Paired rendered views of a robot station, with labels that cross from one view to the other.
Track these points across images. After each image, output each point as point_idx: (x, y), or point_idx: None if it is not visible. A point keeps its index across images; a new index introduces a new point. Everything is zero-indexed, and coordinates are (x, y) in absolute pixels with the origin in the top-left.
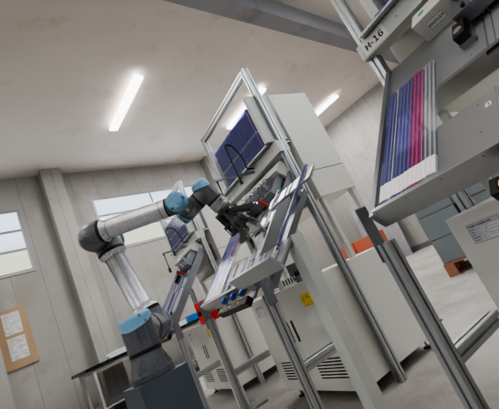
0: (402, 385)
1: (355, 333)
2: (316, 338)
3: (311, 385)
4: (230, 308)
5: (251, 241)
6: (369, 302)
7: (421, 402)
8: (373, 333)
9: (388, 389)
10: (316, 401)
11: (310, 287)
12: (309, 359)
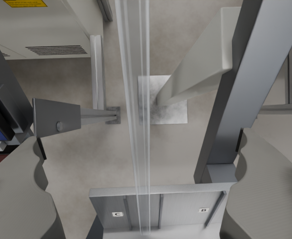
0: (115, 26)
1: (90, 8)
2: (38, 35)
3: (108, 114)
4: None
5: (40, 137)
6: None
7: (154, 51)
8: None
9: (104, 34)
10: (111, 116)
11: (190, 93)
12: (104, 101)
